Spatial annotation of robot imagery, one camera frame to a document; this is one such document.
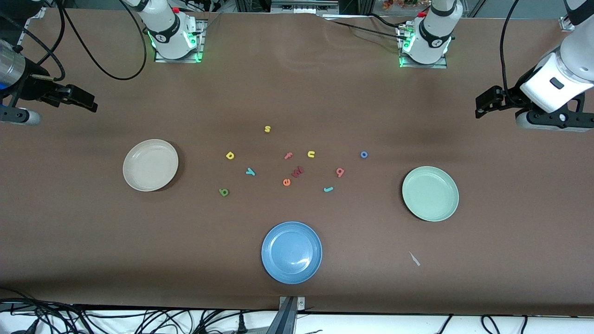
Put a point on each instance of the blue plate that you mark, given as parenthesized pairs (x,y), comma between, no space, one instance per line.
(291,253)

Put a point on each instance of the grey metal box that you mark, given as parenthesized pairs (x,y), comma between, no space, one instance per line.
(304,5)

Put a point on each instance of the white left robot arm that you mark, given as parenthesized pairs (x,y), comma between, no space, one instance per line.
(434,37)

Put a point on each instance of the orange flower decoration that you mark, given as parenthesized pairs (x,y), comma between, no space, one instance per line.
(399,3)

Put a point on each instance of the beige brown plate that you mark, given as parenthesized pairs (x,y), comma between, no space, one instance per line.
(150,165)

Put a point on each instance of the aluminium frame rail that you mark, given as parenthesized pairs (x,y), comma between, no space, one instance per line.
(39,12)
(567,24)

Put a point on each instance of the metal clamp bracket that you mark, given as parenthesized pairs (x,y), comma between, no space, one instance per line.
(287,315)

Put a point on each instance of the light green plate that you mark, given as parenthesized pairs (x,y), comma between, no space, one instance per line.
(430,194)

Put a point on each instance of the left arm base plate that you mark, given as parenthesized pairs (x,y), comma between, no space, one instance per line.
(431,66)

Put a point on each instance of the white paper scrap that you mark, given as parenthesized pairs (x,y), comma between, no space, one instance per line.
(414,259)

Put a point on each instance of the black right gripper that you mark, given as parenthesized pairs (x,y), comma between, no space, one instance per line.
(31,88)

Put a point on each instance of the dark red foam letter w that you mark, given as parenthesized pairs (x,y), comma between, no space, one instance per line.
(297,172)

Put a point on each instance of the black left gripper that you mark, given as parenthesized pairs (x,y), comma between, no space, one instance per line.
(507,99)

